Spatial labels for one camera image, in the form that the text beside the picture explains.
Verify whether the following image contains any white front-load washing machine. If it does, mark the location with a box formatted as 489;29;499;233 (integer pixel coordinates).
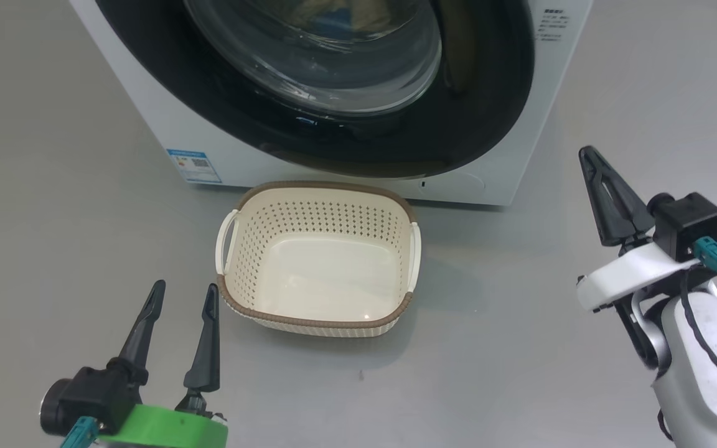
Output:
69;0;594;206

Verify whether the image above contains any black round glass washer door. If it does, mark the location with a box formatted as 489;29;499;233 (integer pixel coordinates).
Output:
94;0;537;180

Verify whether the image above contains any blue energy label sticker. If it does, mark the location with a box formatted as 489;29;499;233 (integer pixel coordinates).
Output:
167;149;222;184

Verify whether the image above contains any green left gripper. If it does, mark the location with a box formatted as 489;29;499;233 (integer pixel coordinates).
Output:
97;280;228;448

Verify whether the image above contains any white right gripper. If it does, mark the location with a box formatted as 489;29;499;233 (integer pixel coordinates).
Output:
576;146;701;312

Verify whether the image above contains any cream perforated laundry basket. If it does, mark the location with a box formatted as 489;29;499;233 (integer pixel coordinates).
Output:
215;180;421;338

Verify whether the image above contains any teal left camera connector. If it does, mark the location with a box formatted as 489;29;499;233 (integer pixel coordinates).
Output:
60;417;99;448

